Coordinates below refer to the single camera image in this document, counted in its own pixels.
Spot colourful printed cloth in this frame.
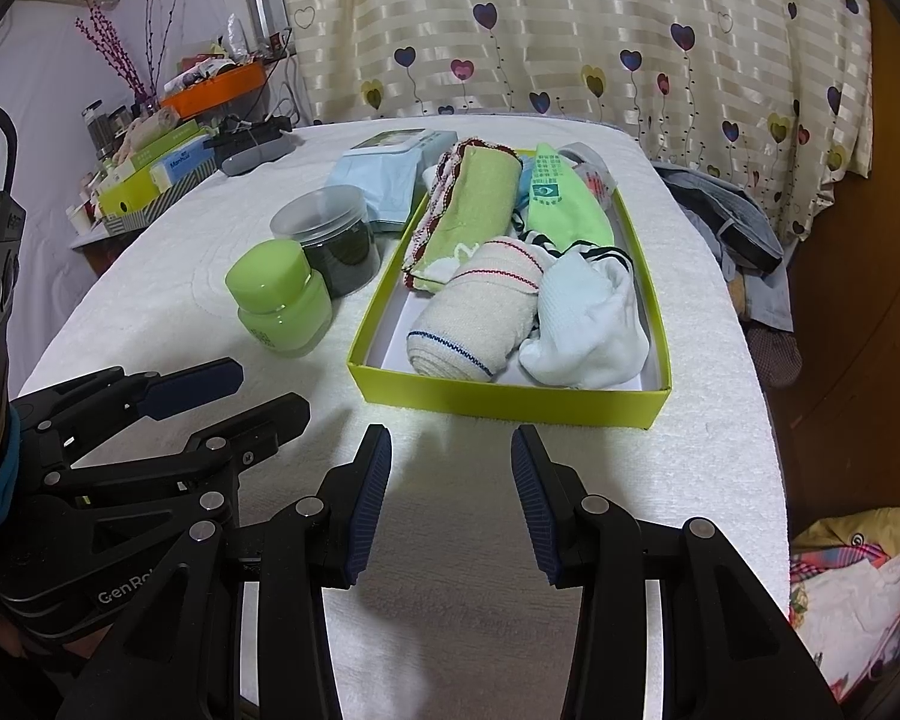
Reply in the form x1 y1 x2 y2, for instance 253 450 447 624
790 506 900 702

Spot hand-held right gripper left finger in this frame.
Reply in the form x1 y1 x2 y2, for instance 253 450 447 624
56 424 392 720

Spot light green jar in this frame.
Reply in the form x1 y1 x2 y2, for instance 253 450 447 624
225 238 332 356

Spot white quilted table cover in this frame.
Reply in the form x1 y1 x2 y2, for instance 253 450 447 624
15 114 792 720

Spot purple dried branches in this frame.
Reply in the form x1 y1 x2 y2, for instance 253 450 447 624
75 0 196 102

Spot clear jar with dark contents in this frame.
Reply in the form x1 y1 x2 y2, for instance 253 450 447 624
270 186 382 297

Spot blue tissue pack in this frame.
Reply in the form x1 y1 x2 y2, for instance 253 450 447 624
150 142 218 192

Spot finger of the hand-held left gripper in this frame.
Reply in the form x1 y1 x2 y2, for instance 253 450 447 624
58 391 314 505
15 358 246 460

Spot clear bag with orange item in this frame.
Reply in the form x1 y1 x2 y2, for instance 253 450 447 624
562 144 617 200

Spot green cardboard box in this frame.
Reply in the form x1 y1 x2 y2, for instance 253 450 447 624
347 146 674 430

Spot heart print curtain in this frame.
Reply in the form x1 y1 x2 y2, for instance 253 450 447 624
274 0 875 188

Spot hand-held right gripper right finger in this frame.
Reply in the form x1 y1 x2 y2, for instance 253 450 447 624
511 424 845 720

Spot orange tray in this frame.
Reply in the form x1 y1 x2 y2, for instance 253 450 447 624
160 62 267 119

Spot wet wipes pack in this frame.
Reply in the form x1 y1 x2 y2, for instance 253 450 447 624
324 129 458 232

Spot light green sock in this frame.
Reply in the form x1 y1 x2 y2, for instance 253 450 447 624
521 142 616 252

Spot green towel with brown trim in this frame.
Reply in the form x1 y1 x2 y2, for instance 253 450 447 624
401 139 524 293

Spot green file box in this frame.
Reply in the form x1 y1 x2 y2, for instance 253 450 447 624
96 124 211 224

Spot beige sock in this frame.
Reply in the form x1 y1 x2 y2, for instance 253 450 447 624
405 236 560 380

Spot wooden wardrobe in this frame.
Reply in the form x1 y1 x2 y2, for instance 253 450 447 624
784 0 900 541

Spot beige rolled cloth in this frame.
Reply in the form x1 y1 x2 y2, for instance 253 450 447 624
116 109 177 158

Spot light blue sock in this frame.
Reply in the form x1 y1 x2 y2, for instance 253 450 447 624
540 250 635 316

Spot pile of grey clothes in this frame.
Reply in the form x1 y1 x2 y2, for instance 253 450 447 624
656 163 805 391

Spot grey striped tray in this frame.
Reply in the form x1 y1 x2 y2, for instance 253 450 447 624
101 163 220 235

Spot dark glass jar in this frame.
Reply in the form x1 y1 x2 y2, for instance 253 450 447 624
82 101 132 155

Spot pile of small toiletries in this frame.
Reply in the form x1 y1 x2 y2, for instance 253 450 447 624
165 15 271 87

